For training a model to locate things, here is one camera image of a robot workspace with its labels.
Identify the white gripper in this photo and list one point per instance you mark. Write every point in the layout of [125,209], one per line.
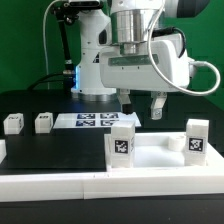
[135,72]

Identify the white U-shaped obstacle wall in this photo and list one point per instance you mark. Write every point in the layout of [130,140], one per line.
[39,187]

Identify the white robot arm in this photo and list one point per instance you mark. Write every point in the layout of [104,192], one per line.
[126,48]

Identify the white square tabletop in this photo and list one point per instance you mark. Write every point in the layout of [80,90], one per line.
[159,151]

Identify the white marker tag sheet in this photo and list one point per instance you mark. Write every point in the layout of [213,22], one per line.
[92,120]

